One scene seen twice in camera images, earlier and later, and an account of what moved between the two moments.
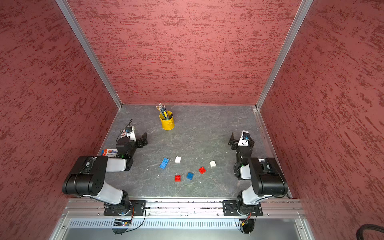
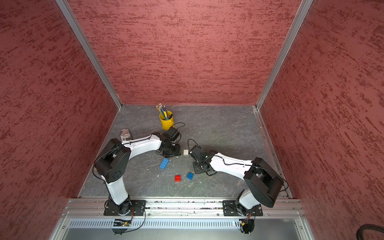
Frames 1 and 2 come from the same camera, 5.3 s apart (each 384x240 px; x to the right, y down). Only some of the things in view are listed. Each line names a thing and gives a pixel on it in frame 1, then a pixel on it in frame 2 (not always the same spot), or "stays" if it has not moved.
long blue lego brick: [164, 163] stays
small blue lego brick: [190, 175] stays
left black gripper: [140, 144] to [177, 153]
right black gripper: [234, 141] to [196, 170]
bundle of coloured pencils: [163, 110] stays
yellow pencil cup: [168, 123] stays
